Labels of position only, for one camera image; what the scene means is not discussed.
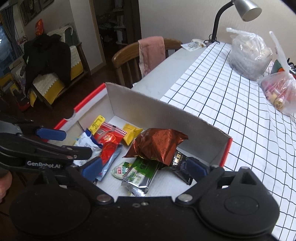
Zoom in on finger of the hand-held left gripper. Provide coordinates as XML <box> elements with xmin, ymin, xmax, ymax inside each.
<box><xmin>35</xmin><ymin>140</ymin><xmax>93</xmax><ymax>161</ymax></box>
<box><xmin>16</xmin><ymin>126</ymin><xmax>67</xmax><ymax>141</ymax></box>

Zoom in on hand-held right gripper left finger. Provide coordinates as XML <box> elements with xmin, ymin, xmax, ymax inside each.
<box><xmin>35</xmin><ymin>156</ymin><xmax>114</xmax><ymax>205</ymax></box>

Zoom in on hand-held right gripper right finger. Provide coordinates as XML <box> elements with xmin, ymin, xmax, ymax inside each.
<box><xmin>176</xmin><ymin>157</ymin><xmax>264</xmax><ymax>205</ymax></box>

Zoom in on navy white snack packet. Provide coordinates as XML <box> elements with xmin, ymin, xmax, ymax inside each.
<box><xmin>73</xmin><ymin>128</ymin><xmax>103</xmax><ymax>166</ymax></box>

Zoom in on black snack packet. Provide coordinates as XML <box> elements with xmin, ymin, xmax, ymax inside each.
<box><xmin>170</xmin><ymin>151</ymin><xmax>197</xmax><ymax>185</ymax></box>

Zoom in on blue silver snack packet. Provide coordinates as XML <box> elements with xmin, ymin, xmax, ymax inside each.
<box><xmin>96</xmin><ymin>145</ymin><xmax>123</xmax><ymax>182</ymax></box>

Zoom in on green jelly cup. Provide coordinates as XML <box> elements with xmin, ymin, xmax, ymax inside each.
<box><xmin>112</xmin><ymin>162</ymin><xmax>132</xmax><ymax>179</ymax></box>

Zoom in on red checkered snack packet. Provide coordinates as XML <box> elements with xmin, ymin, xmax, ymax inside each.
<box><xmin>94</xmin><ymin>122</ymin><xmax>127</xmax><ymax>167</ymax></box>

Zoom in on yellow label snack packet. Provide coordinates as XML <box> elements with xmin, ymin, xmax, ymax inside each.
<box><xmin>89</xmin><ymin>115</ymin><xmax>105</xmax><ymax>135</ymax></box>

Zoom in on green silver snack packet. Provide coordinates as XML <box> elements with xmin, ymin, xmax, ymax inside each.
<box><xmin>121</xmin><ymin>158</ymin><xmax>160</xmax><ymax>197</ymax></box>

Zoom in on brown red snack packet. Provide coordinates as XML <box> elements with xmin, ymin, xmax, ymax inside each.
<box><xmin>125</xmin><ymin>128</ymin><xmax>189</xmax><ymax>167</ymax></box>

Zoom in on red cardboard box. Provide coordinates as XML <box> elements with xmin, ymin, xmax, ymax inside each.
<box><xmin>54</xmin><ymin>82</ymin><xmax>233</xmax><ymax>197</ymax></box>

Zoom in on person's left hand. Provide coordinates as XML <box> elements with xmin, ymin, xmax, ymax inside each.
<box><xmin>0</xmin><ymin>173</ymin><xmax>13</xmax><ymax>200</ymax></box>

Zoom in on yellow white sofa cover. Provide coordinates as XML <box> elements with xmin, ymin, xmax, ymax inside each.
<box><xmin>30</xmin><ymin>27</ymin><xmax>84</xmax><ymax>107</ymax></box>

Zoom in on black jacket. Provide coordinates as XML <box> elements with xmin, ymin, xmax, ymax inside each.
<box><xmin>23</xmin><ymin>34</ymin><xmax>71</xmax><ymax>93</ymax></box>

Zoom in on checkered tablecloth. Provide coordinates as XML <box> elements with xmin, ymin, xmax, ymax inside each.
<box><xmin>160</xmin><ymin>42</ymin><xmax>296</xmax><ymax>237</ymax></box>

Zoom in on wooden sofa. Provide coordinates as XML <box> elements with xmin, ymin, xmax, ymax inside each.
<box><xmin>23</xmin><ymin>23</ymin><xmax>91</xmax><ymax>110</ymax></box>

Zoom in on wooden chair with towel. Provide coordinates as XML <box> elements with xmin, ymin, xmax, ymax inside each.
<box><xmin>112</xmin><ymin>38</ymin><xmax>183</xmax><ymax>88</ymax></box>

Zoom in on grey curtain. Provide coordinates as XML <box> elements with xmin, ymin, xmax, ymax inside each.
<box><xmin>0</xmin><ymin>8</ymin><xmax>23</xmax><ymax>61</ymax></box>

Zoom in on pink plastic bag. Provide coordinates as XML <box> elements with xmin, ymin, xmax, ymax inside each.
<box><xmin>257</xmin><ymin>31</ymin><xmax>296</xmax><ymax>115</ymax></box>

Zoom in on pink towel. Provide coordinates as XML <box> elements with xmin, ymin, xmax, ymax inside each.
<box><xmin>138</xmin><ymin>36</ymin><xmax>166</xmax><ymax>77</ymax></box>

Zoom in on white paper packet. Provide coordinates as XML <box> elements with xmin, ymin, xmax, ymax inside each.
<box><xmin>181</xmin><ymin>39</ymin><xmax>207</xmax><ymax>51</ymax></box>

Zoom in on clear plastic bag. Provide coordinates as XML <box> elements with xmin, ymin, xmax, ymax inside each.
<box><xmin>226</xmin><ymin>27</ymin><xmax>274</xmax><ymax>81</ymax></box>

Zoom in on dark bookshelf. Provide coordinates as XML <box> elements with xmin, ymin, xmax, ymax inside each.
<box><xmin>94</xmin><ymin>0</ymin><xmax>141</xmax><ymax>44</ymax></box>

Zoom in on grey desk lamp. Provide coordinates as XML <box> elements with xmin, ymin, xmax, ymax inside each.
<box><xmin>203</xmin><ymin>0</ymin><xmax>262</xmax><ymax>47</ymax></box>

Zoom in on red wall decoration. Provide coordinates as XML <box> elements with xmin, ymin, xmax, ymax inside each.
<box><xmin>35</xmin><ymin>19</ymin><xmax>44</xmax><ymax>36</ymax></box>

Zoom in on dark wall picture frames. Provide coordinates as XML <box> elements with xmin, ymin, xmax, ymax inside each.
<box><xmin>20</xmin><ymin>0</ymin><xmax>55</xmax><ymax>26</ymax></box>

